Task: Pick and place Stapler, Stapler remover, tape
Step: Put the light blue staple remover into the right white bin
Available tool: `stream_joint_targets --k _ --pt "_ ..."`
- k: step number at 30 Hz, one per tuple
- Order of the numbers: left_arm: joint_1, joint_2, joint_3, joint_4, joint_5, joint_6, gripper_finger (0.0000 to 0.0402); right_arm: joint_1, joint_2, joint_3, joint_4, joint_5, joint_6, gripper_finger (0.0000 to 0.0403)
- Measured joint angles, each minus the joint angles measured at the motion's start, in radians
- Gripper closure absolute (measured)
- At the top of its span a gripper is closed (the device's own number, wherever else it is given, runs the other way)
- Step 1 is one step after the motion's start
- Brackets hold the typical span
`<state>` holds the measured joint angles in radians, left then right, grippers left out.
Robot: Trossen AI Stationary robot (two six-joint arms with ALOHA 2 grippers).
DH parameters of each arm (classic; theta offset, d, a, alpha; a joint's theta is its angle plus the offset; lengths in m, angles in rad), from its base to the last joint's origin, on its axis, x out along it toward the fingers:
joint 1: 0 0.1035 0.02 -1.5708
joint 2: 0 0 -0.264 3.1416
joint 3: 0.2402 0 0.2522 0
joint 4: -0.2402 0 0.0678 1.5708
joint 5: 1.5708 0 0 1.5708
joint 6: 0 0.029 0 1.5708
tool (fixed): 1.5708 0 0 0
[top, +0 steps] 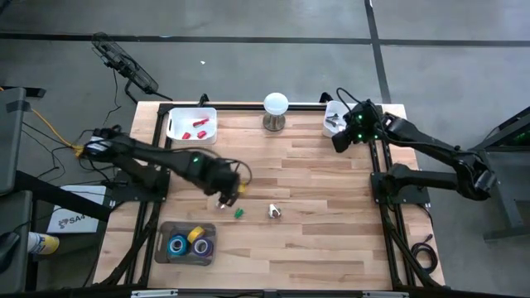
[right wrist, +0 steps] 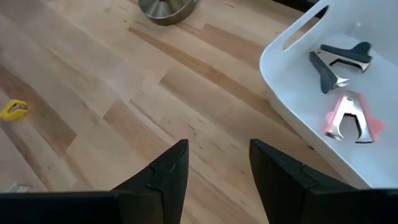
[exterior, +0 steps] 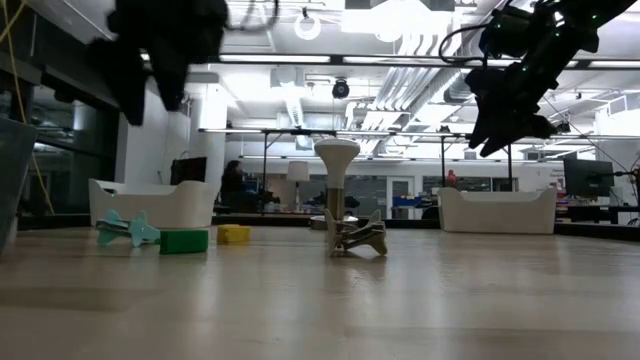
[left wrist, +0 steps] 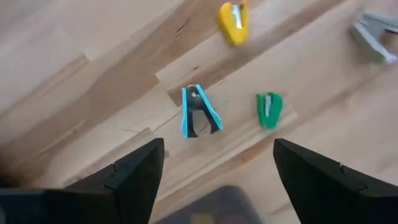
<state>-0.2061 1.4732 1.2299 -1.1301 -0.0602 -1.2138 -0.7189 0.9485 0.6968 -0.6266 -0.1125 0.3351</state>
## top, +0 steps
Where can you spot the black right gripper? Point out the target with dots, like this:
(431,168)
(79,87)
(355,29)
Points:
(366,124)

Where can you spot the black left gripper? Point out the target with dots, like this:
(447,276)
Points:
(221,178)

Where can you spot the yellow mini stapler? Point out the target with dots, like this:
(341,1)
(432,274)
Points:
(241,188)

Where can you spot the yellow tape roll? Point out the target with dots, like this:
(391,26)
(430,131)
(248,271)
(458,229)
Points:
(196,234)

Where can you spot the tan staple remover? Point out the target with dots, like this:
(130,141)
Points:
(274,211)

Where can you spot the dark blue tape roll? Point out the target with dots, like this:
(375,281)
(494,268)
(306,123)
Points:
(194,249)

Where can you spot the light blue tape roll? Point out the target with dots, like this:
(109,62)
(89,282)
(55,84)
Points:
(170,247)

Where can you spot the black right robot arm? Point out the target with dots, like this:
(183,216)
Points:
(422,138)

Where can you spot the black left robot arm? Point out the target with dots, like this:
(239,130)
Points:
(157,155)

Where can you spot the green mini stapler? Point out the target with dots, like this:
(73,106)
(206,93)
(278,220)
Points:
(239,213)

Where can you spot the white plastic storage bin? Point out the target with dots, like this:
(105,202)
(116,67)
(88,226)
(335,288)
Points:
(178,120)
(329,131)

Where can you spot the black table clamp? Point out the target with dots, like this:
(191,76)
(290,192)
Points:
(203,100)
(326,97)

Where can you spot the grey plastic storage bin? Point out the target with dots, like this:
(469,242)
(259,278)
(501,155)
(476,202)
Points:
(163,256)

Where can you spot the white printed box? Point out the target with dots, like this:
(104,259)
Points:
(70,221)

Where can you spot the dark grey side stand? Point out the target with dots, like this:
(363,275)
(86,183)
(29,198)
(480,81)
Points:
(511,207)
(12,145)

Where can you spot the yellow white bottle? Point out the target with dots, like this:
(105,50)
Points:
(45,244)

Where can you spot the black metal table frame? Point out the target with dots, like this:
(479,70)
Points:
(150,248)

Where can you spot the silver bracket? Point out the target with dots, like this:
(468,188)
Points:
(154,294)
(386,294)

